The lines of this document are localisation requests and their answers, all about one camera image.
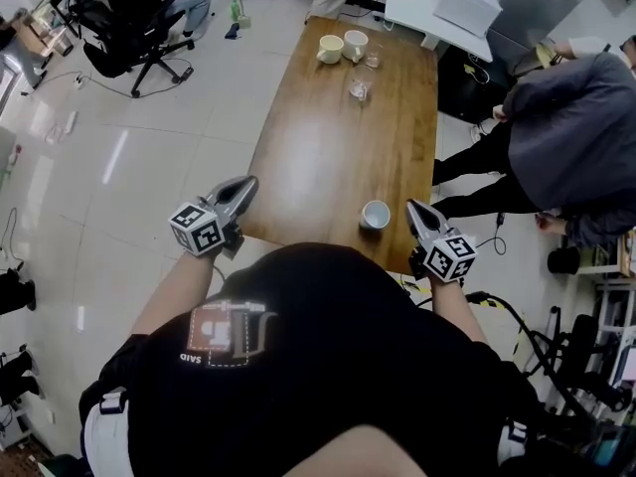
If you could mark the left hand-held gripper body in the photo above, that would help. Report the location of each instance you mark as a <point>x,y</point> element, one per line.
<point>196,229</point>

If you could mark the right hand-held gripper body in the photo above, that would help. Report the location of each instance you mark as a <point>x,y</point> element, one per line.
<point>449,259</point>

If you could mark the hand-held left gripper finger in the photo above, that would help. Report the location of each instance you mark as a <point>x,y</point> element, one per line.
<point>243,204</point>
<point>223,187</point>

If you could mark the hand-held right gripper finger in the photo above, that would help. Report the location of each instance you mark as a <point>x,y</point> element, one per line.
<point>418,236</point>
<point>432,215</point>

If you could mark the person's right forearm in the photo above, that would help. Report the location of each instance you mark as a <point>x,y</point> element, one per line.
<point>457,311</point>

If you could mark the person's left forearm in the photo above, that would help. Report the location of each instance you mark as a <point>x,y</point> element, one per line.
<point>171,296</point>

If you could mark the black power adapter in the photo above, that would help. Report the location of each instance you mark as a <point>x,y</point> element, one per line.
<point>500,219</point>

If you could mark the wooden table with metal legs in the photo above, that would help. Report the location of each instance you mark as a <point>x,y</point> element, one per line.
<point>323,157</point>

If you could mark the black yellow hazard tape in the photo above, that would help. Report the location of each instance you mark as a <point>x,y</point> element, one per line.
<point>517,331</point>

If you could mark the black round bin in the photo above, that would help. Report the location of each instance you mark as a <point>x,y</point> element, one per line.
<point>564,261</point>

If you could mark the black cabinet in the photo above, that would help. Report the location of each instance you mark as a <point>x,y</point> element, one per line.
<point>467,87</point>

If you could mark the clear glass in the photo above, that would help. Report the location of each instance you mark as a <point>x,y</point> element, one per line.
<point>374,56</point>
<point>360,85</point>

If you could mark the person's black t-shirt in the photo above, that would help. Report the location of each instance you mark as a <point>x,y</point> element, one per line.
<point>323,356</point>

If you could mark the dark floor object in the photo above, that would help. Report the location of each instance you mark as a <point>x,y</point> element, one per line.
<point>232,31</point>

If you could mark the cluttered shelf desk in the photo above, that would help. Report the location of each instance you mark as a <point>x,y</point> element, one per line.
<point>611,266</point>

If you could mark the white power strip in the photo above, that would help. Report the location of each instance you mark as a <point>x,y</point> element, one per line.
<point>71,122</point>
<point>79,84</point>

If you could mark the brush stand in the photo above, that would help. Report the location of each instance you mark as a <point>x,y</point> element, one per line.
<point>244,20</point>

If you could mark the black office chair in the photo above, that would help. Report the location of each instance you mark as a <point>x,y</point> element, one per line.
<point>107,52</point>
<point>586,361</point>

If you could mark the cream ceramic mug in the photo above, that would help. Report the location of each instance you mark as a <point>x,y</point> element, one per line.
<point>330,48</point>

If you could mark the green bottle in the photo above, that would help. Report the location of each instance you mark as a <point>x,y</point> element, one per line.
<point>234,12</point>

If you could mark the off-white ceramic mug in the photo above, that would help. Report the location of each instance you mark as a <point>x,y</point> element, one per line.
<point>356,45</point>

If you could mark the white box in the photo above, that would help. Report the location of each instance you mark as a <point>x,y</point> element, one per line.
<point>412,8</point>
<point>467,3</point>

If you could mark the person's chin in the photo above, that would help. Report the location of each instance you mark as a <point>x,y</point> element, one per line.
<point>353,455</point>

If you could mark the grey metal cabinet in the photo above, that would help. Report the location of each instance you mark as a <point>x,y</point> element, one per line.
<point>531,8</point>

